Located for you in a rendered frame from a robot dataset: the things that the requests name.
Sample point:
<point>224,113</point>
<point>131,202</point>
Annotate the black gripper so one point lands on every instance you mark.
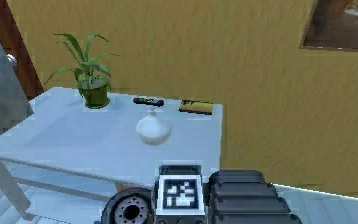
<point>130,208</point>

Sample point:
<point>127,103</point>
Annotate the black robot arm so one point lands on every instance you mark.
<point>243,200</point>

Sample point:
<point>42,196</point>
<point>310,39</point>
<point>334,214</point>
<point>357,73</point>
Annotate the pale blue table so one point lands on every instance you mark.
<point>87,140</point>

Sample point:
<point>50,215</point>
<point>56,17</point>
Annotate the white round vase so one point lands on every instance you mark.
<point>153,129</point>

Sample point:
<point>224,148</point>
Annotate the black remote control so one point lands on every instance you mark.
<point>148,101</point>

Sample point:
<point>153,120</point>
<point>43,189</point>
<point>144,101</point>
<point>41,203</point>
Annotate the green potted house plant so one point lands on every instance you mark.
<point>93,87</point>

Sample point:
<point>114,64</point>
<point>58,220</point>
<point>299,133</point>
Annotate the grey room door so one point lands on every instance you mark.
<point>3,90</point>

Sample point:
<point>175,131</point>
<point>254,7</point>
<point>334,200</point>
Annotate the silver door knob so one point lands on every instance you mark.
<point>11,59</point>

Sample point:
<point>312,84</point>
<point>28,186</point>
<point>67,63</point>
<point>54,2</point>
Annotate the framed wall picture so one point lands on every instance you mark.
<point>340,26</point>

